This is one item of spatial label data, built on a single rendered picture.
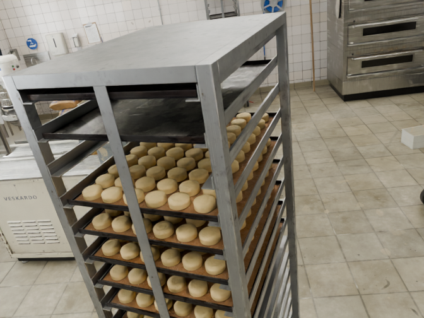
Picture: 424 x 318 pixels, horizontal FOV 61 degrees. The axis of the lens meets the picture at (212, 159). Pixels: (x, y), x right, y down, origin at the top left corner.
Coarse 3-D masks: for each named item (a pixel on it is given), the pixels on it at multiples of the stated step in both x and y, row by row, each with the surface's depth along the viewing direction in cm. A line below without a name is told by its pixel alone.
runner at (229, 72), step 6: (270, 36) 106; (264, 42) 100; (258, 48) 95; (252, 54) 90; (240, 60) 82; (246, 60) 86; (234, 66) 78; (228, 72) 75; (222, 78) 72; (198, 90) 62; (198, 96) 62
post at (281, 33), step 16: (288, 80) 119; (288, 96) 120; (288, 112) 122; (288, 128) 125; (288, 144) 128; (288, 160) 131; (288, 176) 134; (288, 192) 137; (288, 208) 140; (288, 224) 144; (288, 240) 148
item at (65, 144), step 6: (12, 144) 314; (18, 144) 312; (24, 144) 310; (54, 144) 305; (60, 144) 305; (66, 144) 304; (72, 144) 303; (12, 150) 314; (18, 150) 313; (24, 150) 312; (30, 150) 311
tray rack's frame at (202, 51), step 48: (96, 48) 96; (144, 48) 84; (192, 48) 75; (240, 48) 72; (96, 96) 71; (48, 144) 85; (144, 240) 86; (240, 240) 78; (96, 288) 103; (240, 288) 81
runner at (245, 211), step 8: (280, 136) 125; (272, 152) 115; (272, 160) 115; (264, 168) 107; (264, 176) 107; (256, 184) 99; (256, 192) 99; (248, 200) 93; (248, 208) 93; (240, 216) 87; (240, 224) 87; (216, 256) 80; (224, 256) 78
